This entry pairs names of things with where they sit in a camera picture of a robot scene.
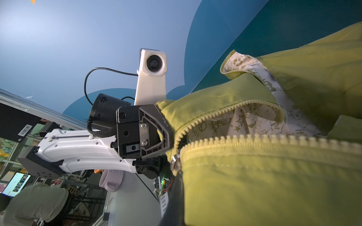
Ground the left controller board green led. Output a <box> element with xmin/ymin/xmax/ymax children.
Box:
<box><xmin>153</xmin><ymin>177</ymin><xmax>173</xmax><ymax>198</ymax></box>

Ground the monitor screen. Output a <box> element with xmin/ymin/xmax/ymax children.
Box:
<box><xmin>2</xmin><ymin>172</ymin><xmax>31</xmax><ymax>197</ymax></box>

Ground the person in beige shirt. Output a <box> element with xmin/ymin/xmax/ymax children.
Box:
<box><xmin>1</xmin><ymin>183</ymin><xmax>71</xmax><ymax>226</ymax></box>

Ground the aluminium rail base frame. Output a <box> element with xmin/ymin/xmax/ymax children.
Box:
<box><xmin>1</xmin><ymin>89</ymin><xmax>87</xmax><ymax>130</ymax></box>

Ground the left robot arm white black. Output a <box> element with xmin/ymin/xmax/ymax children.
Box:
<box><xmin>18</xmin><ymin>93</ymin><xmax>173</xmax><ymax>179</ymax></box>

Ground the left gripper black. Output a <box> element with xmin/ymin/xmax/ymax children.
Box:
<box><xmin>116</xmin><ymin>105</ymin><xmax>185</xmax><ymax>226</ymax></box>

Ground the metal zipper pull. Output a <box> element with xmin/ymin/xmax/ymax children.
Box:
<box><xmin>170</xmin><ymin>153</ymin><xmax>182</xmax><ymax>174</ymax></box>

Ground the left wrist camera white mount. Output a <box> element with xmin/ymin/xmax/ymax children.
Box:
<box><xmin>134</xmin><ymin>49</ymin><xmax>168</xmax><ymax>105</ymax></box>

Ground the green jacket with printed lining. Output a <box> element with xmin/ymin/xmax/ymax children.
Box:
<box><xmin>157</xmin><ymin>23</ymin><xmax>362</xmax><ymax>226</ymax></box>

